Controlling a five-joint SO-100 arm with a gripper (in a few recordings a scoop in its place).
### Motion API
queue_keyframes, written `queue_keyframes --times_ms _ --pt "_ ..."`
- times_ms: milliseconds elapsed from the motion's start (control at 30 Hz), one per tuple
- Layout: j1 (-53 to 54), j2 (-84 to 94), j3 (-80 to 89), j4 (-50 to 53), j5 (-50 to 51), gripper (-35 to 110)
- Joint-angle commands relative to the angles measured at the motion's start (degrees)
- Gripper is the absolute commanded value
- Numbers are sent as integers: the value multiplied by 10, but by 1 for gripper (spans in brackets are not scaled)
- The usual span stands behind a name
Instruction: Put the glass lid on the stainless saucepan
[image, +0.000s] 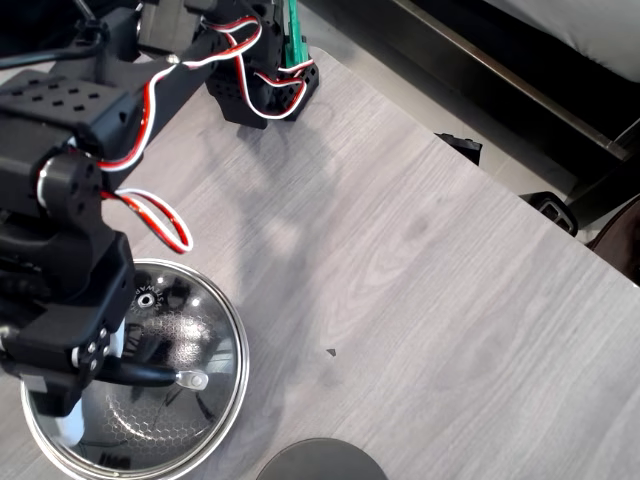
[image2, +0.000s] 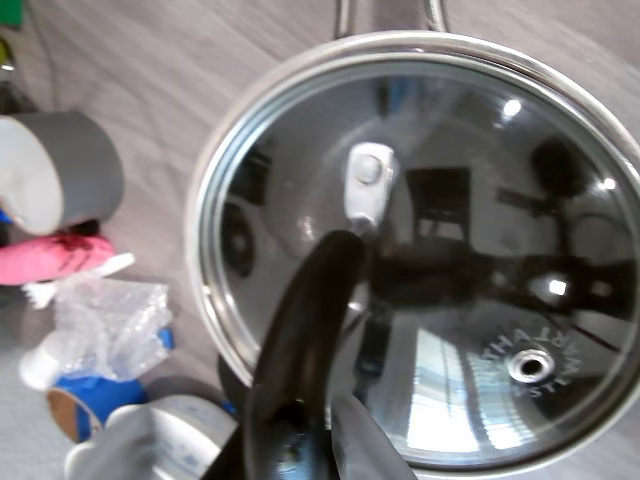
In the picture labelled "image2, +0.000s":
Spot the glass lid with black handle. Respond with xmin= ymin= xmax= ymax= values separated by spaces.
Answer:
xmin=199 ymin=47 xmax=640 ymax=480

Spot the gray taped gripper left finger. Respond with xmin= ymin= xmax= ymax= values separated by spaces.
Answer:
xmin=87 ymin=412 xmax=167 ymax=480

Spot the dark glass bottle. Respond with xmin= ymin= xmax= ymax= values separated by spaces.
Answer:
xmin=0 ymin=34 xmax=32 ymax=115

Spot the clear bubble wrap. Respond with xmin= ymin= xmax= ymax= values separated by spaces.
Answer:
xmin=52 ymin=277 xmax=174 ymax=382

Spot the green flat object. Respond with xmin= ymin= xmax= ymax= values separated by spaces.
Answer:
xmin=0 ymin=0 xmax=25 ymax=29

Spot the gray duct tape roll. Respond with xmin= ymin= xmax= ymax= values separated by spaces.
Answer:
xmin=107 ymin=374 xmax=240 ymax=480

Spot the gray taped gripper right finger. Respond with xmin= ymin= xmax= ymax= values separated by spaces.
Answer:
xmin=328 ymin=389 xmax=419 ymax=480

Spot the white plastic fork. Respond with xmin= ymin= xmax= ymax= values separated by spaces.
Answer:
xmin=21 ymin=252 xmax=137 ymax=310

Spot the pink printed pouch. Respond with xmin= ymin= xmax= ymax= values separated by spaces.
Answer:
xmin=0 ymin=233 xmax=116 ymax=287

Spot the blue painter tape roll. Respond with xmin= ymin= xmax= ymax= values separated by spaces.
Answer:
xmin=44 ymin=324 xmax=177 ymax=445

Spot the grey cup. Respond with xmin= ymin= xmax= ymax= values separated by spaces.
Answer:
xmin=0 ymin=109 xmax=125 ymax=237

